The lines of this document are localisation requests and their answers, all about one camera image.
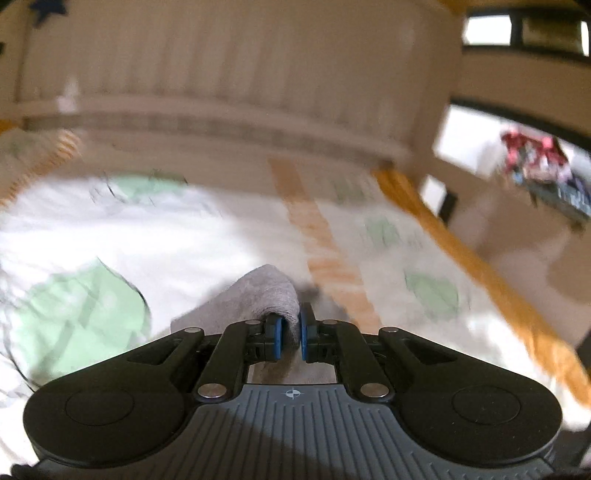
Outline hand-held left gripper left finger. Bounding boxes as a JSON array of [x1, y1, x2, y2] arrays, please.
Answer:
[[126, 314, 285, 403]]

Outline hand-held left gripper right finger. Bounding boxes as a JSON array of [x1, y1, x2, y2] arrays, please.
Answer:
[[299, 302, 459, 403]]

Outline grey garment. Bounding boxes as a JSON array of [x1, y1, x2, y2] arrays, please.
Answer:
[[170, 264, 339, 385]]

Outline pile of colourful clothes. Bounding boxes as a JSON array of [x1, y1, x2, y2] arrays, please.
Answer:
[[500, 130, 591, 224]]

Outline white leaf-print bedsheet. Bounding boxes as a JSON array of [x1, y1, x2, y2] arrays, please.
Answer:
[[0, 128, 591, 462]]

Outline yellow mattress cover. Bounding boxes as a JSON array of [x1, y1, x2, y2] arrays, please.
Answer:
[[373, 168, 591, 409]]

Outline beige shelf unit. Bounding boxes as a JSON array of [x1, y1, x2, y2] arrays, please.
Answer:
[[431, 46, 591, 296]]

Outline beige ribbed headboard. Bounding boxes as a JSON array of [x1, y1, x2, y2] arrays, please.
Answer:
[[17, 0, 465, 164]]

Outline window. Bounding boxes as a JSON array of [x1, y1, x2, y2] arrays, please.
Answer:
[[462, 13, 591, 51]]

